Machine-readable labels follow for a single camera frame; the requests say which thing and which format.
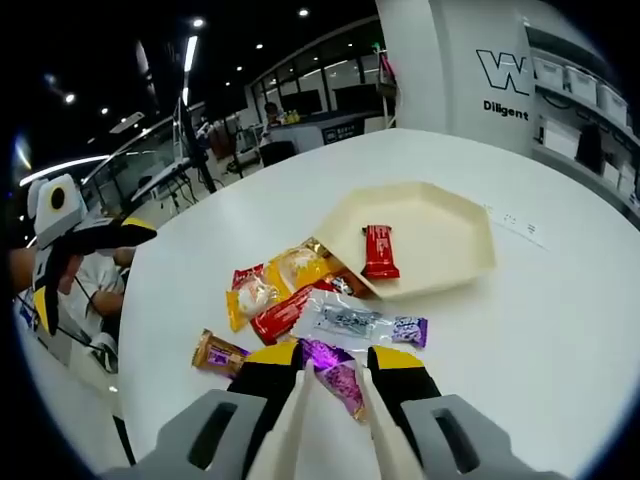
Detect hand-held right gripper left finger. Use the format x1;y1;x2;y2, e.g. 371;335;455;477
99;340;305;480

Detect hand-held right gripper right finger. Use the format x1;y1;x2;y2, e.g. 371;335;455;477
367;345;571;480

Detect brown gold food packet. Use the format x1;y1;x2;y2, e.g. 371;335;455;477
189;328;251;379

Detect small purple food packet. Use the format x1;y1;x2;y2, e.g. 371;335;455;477
391;315;429;349

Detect white food tongs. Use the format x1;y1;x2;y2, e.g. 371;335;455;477
244;358;426;480

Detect red bar food packet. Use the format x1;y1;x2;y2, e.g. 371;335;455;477
360;223;403;280
249;284;314;346

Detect large purple food packet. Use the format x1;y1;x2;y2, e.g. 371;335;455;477
299;338;369;424

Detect yellow cake food packet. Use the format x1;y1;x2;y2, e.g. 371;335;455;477
225;277;281;332
264;244;336;301

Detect clear dark food packet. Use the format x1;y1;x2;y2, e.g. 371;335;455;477
307;292;396;346

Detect small red food packet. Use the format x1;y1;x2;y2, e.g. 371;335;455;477
231;263;265;291

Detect cream hexagonal container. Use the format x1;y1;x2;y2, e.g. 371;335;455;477
312;180;497;301

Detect curved ceiling light strip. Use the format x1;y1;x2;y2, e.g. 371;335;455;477
18;153;111;187

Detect white office desk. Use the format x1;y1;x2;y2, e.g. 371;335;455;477
129;162;211;219

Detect white plastic chair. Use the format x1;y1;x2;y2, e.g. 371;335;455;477
84;332;121;374

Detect ceiling air vent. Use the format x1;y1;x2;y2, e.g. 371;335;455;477
108;112;146;135

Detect black office chair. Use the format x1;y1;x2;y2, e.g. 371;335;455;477
259;140;296;169

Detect long ceiling light panel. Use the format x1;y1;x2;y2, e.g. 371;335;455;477
182;34;200;76

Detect grey reception counter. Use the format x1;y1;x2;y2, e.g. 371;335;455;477
264;109;386;151

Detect ceiling spot lights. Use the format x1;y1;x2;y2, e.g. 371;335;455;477
44;7;311;121

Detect white cardboard box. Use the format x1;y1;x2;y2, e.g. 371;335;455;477
542;117;581;159

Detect black bag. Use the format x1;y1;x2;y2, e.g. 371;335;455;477
574;122;604;169

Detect clothes rack with red garment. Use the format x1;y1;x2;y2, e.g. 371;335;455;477
375;47;401;131

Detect grey metal shelving unit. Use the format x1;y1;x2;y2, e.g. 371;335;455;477
524;19;640;211

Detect row of white storage bins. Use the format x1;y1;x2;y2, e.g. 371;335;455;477
532;54;631;126

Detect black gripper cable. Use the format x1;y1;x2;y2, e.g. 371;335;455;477
13;273;104;354

